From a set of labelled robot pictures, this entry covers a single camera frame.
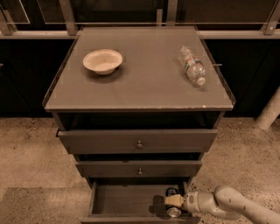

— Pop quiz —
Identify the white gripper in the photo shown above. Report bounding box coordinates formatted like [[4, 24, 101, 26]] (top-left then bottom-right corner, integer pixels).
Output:
[[164, 192, 217, 214]]

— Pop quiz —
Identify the blue pepsi can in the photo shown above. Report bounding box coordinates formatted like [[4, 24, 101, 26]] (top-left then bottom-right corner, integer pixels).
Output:
[[165, 187, 181, 218]]

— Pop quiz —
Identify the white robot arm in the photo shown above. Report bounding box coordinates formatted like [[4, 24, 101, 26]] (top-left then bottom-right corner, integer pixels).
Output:
[[165, 92, 280, 224]]

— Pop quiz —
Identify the grey middle drawer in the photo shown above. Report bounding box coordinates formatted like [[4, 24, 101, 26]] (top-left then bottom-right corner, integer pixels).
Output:
[[76, 160, 202, 178]]

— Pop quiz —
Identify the grey open bottom drawer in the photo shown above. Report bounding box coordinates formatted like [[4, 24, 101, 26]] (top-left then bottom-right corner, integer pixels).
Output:
[[80, 181, 200, 224]]

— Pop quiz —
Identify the grey top drawer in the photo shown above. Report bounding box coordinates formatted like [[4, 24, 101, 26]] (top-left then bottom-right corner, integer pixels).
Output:
[[58, 129, 217, 154]]

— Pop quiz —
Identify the grey drawer cabinet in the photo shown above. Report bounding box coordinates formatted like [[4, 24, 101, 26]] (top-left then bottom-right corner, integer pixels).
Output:
[[42, 25, 236, 224]]

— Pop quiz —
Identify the clear plastic water bottle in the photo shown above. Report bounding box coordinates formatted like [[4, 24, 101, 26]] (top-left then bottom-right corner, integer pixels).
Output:
[[178, 45, 206, 86]]

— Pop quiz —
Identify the white paper bowl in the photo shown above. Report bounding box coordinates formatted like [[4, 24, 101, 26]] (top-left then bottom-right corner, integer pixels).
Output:
[[82, 49, 123, 75]]

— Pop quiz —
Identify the metal window railing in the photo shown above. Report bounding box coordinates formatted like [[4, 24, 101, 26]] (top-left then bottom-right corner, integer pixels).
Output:
[[0, 0, 280, 38]]

